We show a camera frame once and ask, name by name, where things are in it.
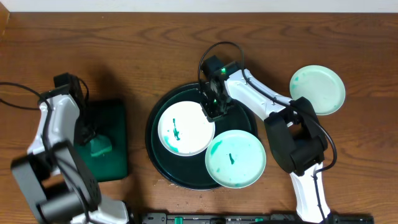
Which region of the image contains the green sponge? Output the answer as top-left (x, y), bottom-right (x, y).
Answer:
top-left (90, 134), bottom-right (113, 157)

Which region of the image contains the white plate with green stain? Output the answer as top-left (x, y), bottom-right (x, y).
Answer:
top-left (157, 101), bottom-right (216, 157)

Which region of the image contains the mint plate front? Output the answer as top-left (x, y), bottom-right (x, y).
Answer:
top-left (205, 130), bottom-right (266, 189)

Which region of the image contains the mint plate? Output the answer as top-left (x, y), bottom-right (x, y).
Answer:
top-left (289, 65), bottom-right (346, 116)
top-left (205, 130), bottom-right (266, 189)

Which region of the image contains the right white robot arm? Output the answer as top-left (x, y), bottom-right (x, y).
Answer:
top-left (198, 67), bottom-right (335, 223)

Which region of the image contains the dark green rectangular tray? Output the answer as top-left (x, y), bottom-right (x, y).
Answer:
top-left (73, 99), bottom-right (129, 182)

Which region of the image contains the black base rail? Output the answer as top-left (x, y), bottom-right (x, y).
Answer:
top-left (141, 213), bottom-right (374, 224)

